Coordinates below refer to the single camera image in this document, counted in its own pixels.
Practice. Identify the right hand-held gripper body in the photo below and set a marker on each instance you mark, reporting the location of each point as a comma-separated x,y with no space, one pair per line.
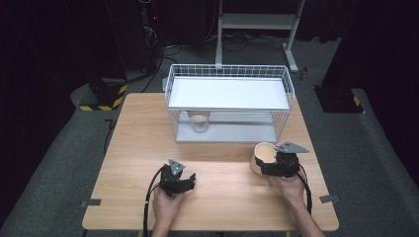
288,163

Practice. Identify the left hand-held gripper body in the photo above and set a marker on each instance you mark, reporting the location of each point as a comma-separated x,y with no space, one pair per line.
171,181

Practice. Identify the cream mug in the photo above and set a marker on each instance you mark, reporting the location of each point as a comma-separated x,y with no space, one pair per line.
263,154

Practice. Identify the glass jar with white lid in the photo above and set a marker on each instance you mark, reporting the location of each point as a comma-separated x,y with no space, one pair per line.
199,121

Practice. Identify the person's left hand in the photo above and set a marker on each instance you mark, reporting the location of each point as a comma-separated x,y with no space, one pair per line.
166,205

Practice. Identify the person's right hand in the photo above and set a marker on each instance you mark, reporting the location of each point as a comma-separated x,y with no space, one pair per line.
291,189

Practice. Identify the black yellow striped stand base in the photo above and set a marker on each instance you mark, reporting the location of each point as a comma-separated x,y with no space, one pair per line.
105,95
339,100

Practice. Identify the small red object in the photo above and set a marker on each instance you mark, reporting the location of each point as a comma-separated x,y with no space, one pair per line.
304,73

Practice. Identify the white metal stand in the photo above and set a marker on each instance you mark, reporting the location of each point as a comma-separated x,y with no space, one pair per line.
257,21

